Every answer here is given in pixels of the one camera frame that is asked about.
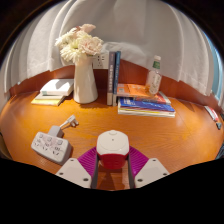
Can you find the yellow flat book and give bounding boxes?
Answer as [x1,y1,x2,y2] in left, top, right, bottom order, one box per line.
[30,92,66,107]

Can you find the blue upright book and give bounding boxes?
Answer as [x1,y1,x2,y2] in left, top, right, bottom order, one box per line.
[113,50,122,96]

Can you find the black chair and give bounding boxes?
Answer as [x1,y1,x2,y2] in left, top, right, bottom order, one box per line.
[216,143,224,160]

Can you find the orange flat book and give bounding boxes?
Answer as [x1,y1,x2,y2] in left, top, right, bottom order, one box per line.
[116,83,158,99]

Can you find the red and white booklet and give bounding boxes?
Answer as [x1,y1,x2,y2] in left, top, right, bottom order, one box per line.
[203,105,221,123]

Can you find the white curtain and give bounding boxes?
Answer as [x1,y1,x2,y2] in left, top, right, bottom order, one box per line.
[0,0,224,111]

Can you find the white power strip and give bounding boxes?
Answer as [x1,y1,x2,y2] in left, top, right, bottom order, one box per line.
[30,131,72,164]

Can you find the grey upright book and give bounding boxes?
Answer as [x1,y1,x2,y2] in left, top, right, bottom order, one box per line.
[106,51,117,107]

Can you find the white wall outlet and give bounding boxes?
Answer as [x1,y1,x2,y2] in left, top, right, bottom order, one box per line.
[92,53,110,70]

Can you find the white ceramic vase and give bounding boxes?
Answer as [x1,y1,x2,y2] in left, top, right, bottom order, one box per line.
[72,54,99,105]

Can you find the clear plastic drink bottle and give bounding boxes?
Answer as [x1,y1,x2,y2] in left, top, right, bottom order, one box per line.
[145,54,163,96]

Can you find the white power strip cable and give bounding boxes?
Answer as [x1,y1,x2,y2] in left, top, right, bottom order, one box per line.
[47,114,80,138]

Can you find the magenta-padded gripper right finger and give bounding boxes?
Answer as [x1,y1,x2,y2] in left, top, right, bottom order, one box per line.
[127,145,170,190]

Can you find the white and pink flowers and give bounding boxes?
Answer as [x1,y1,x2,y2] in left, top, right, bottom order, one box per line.
[54,23,105,65]

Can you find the red and white charger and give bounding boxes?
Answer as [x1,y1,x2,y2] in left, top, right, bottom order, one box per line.
[96,129,130,170]

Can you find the window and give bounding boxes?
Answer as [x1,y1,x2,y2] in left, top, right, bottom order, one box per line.
[206,33,224,101]

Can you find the blue flat book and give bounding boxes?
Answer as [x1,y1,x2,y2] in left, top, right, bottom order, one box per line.
[117,97,177,118]

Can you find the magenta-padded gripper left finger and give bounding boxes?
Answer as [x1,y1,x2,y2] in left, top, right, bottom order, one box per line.
[55,146,100,190]

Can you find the white closed book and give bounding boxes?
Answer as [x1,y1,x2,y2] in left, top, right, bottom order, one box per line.
[39,78,75,97]

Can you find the red flat book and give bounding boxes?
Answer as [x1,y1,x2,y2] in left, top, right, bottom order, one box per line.
[133,90,172,106]

